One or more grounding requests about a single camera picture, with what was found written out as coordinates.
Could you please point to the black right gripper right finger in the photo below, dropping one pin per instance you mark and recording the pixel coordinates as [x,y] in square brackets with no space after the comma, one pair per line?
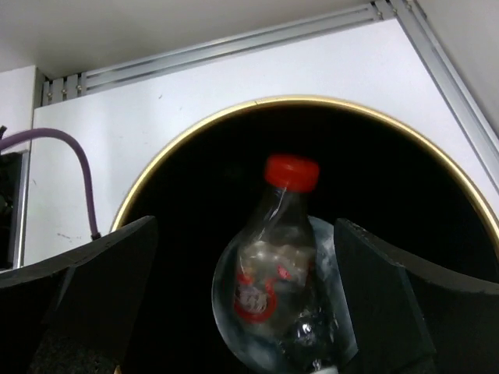
[410,315]

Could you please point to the aluminium frame rail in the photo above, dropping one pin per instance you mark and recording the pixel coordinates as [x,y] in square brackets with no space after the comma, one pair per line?
[409,15]

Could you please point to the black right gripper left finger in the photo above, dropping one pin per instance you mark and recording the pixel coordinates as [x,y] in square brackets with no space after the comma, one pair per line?
[75,312]

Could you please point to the black bin gold rim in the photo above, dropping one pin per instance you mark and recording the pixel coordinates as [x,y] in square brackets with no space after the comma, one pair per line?
[203,187]

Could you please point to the crushed clear bottle red cap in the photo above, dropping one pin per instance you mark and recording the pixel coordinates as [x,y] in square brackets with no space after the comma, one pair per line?
[277,294]

